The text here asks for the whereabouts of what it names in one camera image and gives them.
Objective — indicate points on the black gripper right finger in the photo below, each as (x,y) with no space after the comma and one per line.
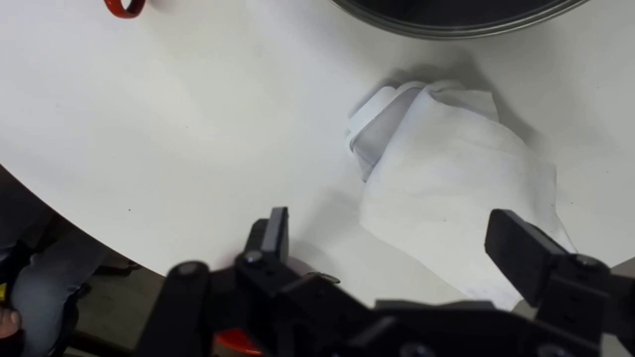
(528,259)

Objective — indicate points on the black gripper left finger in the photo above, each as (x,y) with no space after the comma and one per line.
(274,239)

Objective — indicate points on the white towel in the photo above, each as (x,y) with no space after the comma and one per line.
(457,186)

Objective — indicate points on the operator left hand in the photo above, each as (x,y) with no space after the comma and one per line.
(8,325)

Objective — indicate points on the seated person in jeans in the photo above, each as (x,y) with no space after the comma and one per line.
(46,291)

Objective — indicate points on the black cooking pot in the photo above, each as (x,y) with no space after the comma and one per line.
(457,17)

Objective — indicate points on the red metal cup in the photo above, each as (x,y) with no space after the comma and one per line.
(123,9)

